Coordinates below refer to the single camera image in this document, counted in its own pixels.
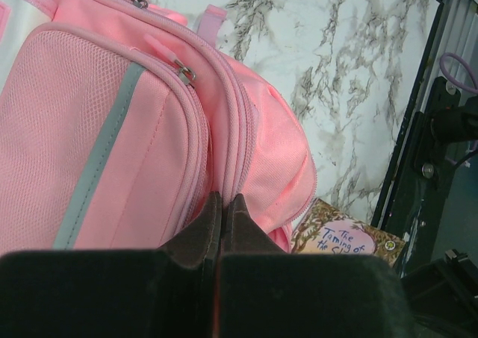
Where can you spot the pink school backpack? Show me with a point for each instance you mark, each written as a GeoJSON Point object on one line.
{"type": "Point", "coordinates": [117, 121]}

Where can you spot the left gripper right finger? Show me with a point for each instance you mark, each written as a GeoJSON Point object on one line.
{"type": "Point", "coordinates": [265, 292]}

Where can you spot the pink illustrated storybook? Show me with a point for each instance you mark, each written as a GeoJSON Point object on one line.
{"type": "Point", "coordinates": [325, 229]}

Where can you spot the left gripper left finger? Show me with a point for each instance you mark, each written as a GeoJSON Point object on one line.
{"type": "Point", "coordinates": [161, 292]}

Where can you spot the black mounting base rail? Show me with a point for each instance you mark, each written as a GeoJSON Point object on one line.
{"type": "Point", "coordinates": [448, 65]}

